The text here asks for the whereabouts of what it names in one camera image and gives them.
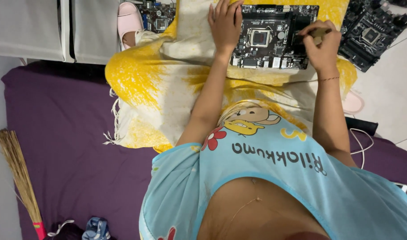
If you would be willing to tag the white phone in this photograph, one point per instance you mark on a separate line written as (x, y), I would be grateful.
(401, 186)

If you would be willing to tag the white cabinet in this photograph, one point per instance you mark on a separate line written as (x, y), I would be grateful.
(30, 30)

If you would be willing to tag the person's right hand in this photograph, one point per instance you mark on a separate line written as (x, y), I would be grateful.
(320, 53)

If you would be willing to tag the yellow and white fringed cloth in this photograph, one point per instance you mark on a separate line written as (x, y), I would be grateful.
(157, 83)

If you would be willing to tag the person's left hand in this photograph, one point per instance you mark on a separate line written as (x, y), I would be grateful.
(225, 30)

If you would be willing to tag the black motherboard with silver socket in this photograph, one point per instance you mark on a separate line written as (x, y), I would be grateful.
(273, 36)

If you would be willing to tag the light blue cartoon print shirt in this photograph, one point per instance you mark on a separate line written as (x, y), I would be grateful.
(273, 166)

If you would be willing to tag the purple mattress sheet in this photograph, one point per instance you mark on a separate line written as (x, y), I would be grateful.
(80, 140)

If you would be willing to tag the black rectangular pouch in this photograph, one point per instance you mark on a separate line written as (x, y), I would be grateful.
(361, 126)

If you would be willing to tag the black motherboard with large heatsinks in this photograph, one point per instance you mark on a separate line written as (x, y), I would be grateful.
(370, 35)

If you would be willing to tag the pink slipper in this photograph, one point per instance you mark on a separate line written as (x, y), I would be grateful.
(353, 103)
(128, 20)

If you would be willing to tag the black device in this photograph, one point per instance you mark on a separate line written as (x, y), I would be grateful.
(401, 2)

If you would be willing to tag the black motherboard with blue slots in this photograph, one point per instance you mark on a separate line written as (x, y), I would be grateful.
(158, 16)

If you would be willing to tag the straw broom with red band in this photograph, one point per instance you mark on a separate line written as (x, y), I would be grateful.
(20, 173)

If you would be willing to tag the blue denim cloth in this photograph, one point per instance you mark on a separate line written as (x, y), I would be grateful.
(97, 230)

